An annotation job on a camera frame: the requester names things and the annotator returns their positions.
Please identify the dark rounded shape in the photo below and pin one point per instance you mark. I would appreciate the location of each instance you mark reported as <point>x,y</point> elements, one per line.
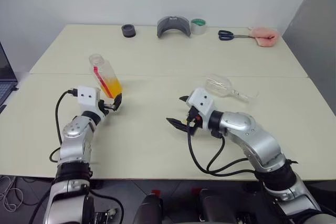
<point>148,209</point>
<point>212,205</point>

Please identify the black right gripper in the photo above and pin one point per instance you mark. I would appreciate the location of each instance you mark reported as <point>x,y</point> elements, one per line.
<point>193,123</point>

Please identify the grey curved foam piece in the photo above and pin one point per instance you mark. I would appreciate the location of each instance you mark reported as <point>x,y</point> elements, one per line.
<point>162,28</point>

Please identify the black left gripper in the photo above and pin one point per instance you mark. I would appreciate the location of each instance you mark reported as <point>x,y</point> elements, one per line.
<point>107,107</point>

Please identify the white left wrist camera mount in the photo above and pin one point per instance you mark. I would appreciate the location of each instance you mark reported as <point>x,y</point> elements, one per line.
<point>88,95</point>

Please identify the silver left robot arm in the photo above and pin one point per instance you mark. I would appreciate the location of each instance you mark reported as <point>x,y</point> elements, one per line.
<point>76,140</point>

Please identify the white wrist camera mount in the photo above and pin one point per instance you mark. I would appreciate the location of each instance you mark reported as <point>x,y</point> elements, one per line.
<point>88,95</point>
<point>200,100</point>

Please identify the grey partition panel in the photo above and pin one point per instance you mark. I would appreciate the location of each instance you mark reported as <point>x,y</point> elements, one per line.
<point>315,37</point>

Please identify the bottle with orange liquid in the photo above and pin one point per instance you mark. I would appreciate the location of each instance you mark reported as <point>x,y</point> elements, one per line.
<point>105,74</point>

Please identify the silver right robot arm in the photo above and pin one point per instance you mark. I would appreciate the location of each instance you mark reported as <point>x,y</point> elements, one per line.
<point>252,134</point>

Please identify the laptop computer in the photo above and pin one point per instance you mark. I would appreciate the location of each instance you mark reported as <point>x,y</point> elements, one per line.
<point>4,87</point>

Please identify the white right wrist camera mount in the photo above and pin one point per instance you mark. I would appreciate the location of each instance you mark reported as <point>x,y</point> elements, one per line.
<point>200,100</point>

